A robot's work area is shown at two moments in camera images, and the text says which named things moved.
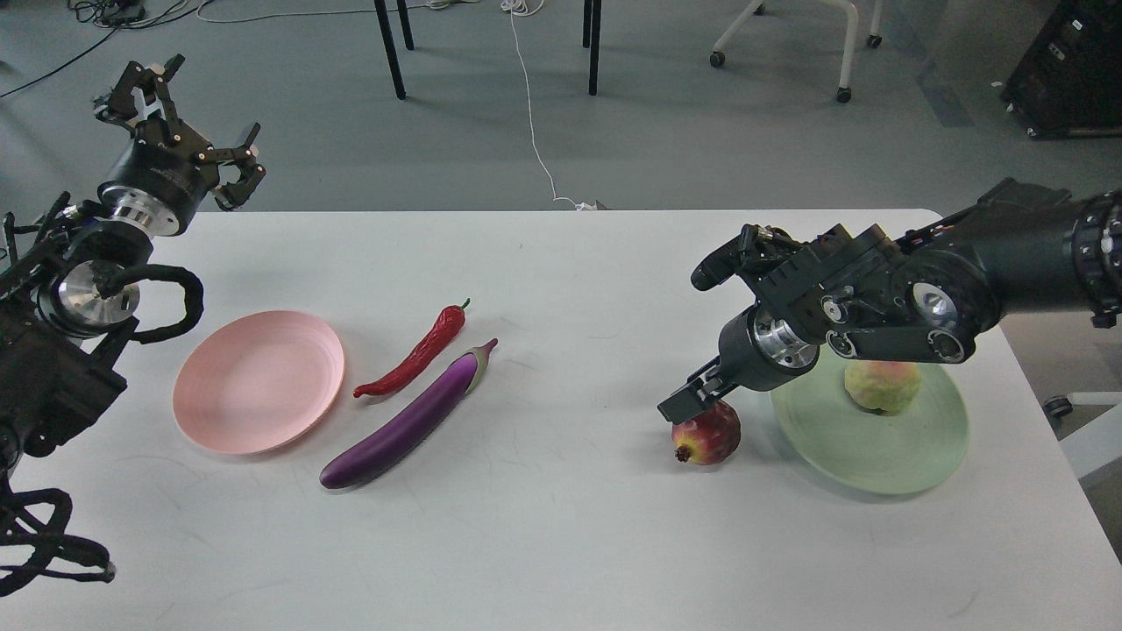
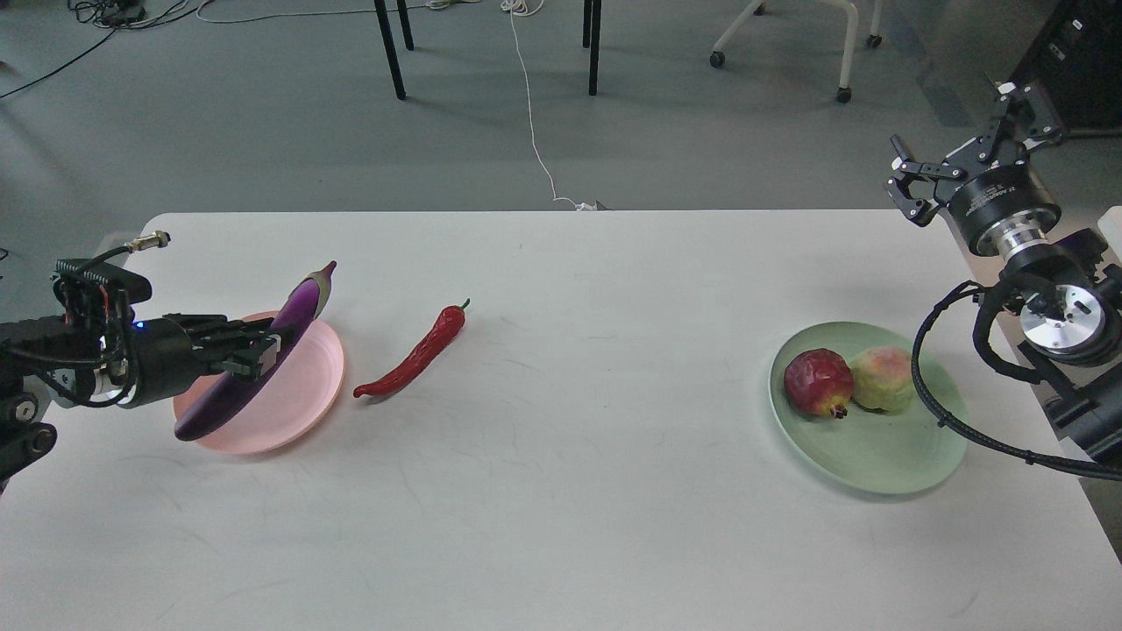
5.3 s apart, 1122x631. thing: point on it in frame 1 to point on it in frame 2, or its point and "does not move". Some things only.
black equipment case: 1068,82 does not move
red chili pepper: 448,323 does not move
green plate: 863,451 does not move
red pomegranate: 706,436 to 819,381
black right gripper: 754,353 to 1002,210
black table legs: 592,24 does not move
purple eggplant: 412,428 to 300,312
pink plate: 257,381 does not move
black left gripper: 165,177 to 171,350
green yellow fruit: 887,386 does not move
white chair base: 717,57 does not move
